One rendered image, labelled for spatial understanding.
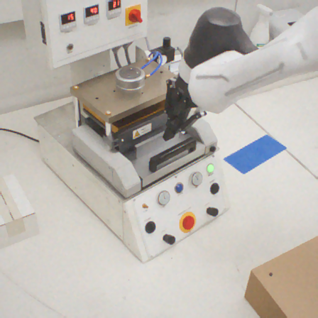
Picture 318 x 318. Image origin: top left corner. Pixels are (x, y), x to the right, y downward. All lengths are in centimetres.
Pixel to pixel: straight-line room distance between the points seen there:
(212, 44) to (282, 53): 21
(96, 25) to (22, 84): 61
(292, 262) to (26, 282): 68
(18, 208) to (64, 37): 48
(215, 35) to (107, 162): 46
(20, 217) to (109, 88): 42
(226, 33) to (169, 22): 107
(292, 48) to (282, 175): 89
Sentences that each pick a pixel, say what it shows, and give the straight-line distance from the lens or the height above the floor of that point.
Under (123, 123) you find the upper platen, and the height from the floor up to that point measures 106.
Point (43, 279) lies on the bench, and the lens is 134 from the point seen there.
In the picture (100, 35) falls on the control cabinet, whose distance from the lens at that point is 139.
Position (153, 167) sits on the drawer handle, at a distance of 126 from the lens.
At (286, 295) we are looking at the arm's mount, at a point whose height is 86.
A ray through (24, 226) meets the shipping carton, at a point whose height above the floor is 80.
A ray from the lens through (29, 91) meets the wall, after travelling 193.
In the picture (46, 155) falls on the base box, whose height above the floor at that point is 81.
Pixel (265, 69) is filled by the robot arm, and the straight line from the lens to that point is 85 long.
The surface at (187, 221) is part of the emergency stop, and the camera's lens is 139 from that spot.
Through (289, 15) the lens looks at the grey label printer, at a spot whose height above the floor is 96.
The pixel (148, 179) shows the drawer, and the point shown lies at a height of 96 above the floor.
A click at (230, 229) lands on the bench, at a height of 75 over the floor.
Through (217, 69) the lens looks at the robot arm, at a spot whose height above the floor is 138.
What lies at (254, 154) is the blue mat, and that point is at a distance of 172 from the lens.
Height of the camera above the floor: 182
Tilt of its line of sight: 40 degrees down
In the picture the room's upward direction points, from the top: 3 degrees clockwise
